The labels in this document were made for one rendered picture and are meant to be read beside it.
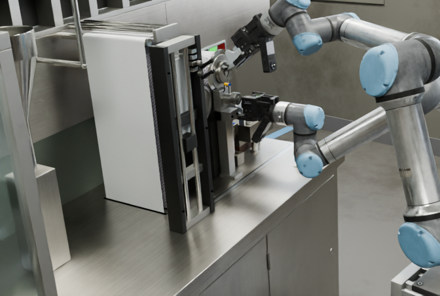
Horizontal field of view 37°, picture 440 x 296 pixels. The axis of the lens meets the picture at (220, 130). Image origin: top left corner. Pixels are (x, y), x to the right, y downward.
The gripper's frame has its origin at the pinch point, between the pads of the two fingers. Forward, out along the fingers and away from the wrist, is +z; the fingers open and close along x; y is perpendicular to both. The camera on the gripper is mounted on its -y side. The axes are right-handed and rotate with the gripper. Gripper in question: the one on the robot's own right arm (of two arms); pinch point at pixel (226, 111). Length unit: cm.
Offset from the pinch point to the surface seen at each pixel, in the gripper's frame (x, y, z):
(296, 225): 7.1, -33.6, -29.2
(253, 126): -6.4, -6.9, -6.4
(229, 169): 11.2, -15.8, -7.1
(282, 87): -266, -81, 128
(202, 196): 34.8, -14.1, -13.1
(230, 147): 9.9, -8.3, -7.2
